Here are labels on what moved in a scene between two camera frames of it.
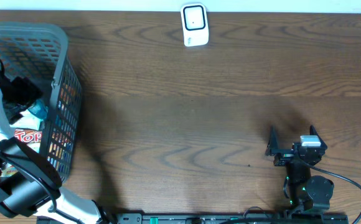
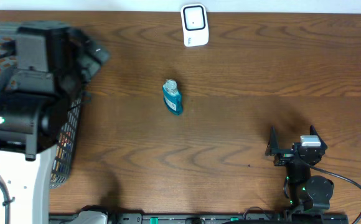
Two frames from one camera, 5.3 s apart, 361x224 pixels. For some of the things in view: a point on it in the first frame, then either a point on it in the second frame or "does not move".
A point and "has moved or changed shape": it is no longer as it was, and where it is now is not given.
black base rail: (208, 218) does not move
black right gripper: (284, 155) does not move
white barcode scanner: (195, 24) does not move
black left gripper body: (18, 96) → (87, 70)
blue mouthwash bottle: (38, 109) has moved or changed shape
